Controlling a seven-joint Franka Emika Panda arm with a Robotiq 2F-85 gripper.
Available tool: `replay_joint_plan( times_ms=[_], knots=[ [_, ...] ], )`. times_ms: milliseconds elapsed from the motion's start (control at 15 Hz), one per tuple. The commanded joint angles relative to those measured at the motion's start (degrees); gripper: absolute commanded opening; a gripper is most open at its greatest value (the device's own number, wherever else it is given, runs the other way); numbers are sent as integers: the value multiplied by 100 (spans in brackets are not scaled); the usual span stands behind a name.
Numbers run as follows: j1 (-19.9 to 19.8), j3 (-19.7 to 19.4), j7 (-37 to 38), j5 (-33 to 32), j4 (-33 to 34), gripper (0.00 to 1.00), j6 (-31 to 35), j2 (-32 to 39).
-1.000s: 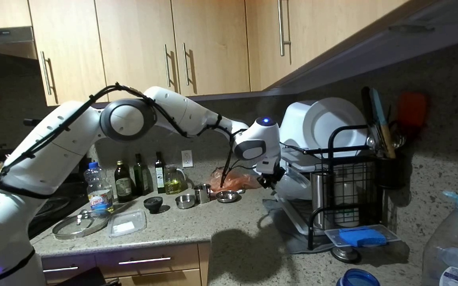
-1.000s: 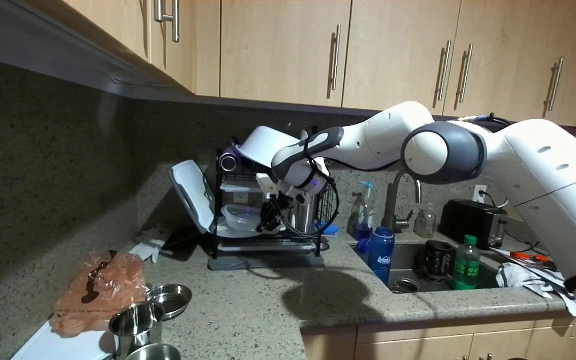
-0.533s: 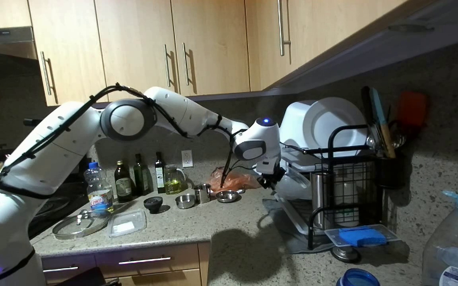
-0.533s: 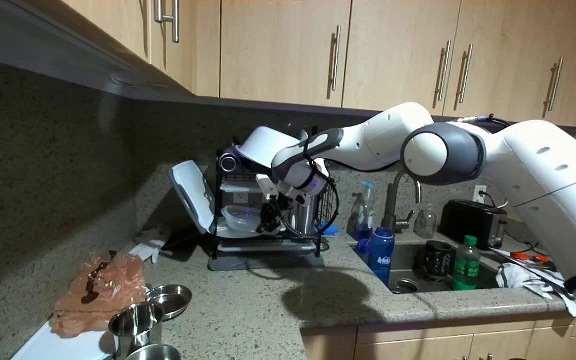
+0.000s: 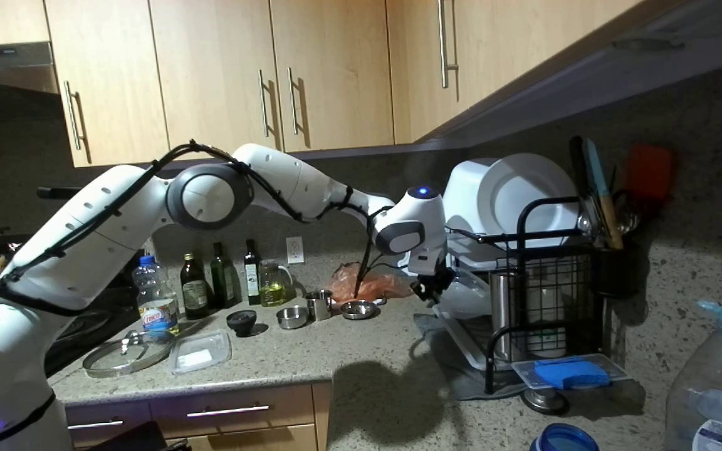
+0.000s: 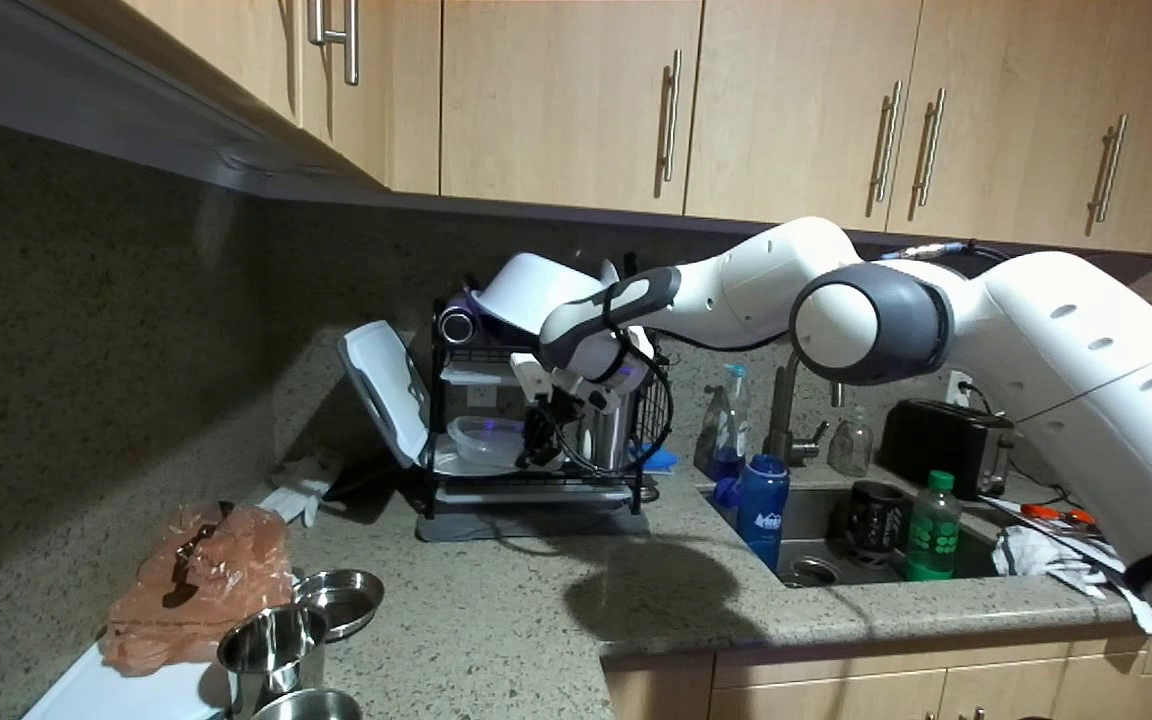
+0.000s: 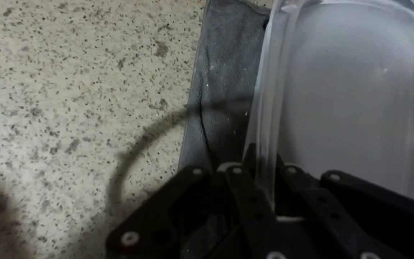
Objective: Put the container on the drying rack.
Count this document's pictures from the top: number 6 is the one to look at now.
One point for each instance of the green plastic bottle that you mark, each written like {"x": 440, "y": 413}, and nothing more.
{"x": 933, "y": 535}

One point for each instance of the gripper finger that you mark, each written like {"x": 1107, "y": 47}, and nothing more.
{"x": 551, "y": 452}
{"x": 530, "y": 450}

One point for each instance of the blue sponge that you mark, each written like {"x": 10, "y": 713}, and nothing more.
{"x": 658, "y": 460}

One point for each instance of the large white cutting board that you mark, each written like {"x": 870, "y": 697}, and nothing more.
{"x": 136, "y": 695}

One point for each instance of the clear spray bottle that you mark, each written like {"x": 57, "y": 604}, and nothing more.
{"x": 726, "y": 430}

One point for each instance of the clear plastic container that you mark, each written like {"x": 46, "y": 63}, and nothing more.
{"x": 486, "y": 440}

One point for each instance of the cabinet door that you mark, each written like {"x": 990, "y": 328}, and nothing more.
{"x": 226, "y": 45}
{"x": 1026, "y": 120}
{"x": 786, "y": 110}
{"x": 556, "y": 100}
{"x": 396, "y": 100}

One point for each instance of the black toaster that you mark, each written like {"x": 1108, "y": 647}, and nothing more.
{"x": 941, "y": 445}

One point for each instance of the purple tumbler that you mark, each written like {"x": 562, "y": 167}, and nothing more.
{"x": 456, "y": 324}

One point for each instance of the white plastic cutting board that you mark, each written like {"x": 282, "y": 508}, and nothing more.
{"x": 381, "y": 390}

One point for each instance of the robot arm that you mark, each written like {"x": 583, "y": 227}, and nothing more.
{"x": 1056, "y": 340}

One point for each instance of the white plastic bowl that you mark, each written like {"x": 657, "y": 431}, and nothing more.
{"x": 531, "y": 290}

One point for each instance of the stainless steel utensil holder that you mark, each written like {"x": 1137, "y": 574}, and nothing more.
{"x": 608, "y": 435}

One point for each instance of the wooden base cabinet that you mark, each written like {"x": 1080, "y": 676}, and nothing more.
{"x": 836, "y": 690}

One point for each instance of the metal tap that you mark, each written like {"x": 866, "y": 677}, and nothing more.
{"x": 784, "y": 410}

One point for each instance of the black mug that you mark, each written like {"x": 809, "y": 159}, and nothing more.
{"x": 876, "y": 525}

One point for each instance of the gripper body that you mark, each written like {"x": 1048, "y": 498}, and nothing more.
{"x": 558, "y": 415}

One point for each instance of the steel bowl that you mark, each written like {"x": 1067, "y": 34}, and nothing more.
{"x": 308, "y": 706}

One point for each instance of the steel cup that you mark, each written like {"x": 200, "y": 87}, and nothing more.
{"x": 271, "y": 650}

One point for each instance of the white cloth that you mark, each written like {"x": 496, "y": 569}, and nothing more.
{"x": 1041, "y": 555}

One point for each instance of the wall socket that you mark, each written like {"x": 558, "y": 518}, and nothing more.
{"x": 958, "y": 388}

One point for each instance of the shallow steel dish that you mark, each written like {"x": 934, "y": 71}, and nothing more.
{"x": 341, "y": 600}

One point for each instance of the blue water bottle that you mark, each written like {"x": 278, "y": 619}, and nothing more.
{"x": 763, "y": 515}

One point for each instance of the sink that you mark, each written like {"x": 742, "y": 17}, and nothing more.
{"x": 821, "y": 545}

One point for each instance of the orange plastic bag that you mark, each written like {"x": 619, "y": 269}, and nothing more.
{"x": 206, "y": 590}

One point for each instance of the glass soap dispenser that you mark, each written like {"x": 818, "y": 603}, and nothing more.
{"x": 850, "y": 450}

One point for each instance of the wooden wall cabinet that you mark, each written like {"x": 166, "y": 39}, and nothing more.
{"x": 576, "y": 100}

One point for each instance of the grey drip tray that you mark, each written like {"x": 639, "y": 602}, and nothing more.
{"x": 526, "y": 522}

